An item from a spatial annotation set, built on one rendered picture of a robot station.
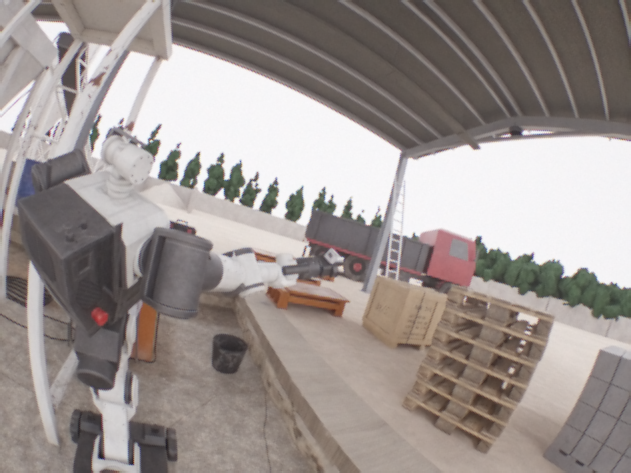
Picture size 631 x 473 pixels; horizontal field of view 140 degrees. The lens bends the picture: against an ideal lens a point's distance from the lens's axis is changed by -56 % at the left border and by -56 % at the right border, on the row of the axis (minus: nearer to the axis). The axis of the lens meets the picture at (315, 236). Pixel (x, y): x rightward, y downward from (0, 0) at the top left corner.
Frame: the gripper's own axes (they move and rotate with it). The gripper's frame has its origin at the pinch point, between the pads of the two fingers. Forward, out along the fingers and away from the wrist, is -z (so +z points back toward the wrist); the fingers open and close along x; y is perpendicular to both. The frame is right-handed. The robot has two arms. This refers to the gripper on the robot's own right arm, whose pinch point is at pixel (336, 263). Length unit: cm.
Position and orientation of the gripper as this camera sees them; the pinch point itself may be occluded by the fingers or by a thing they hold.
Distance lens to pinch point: 107.4
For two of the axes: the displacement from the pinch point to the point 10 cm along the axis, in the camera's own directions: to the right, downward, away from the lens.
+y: -2.4, 8.5, 4.8
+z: -8.5, 0.5, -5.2
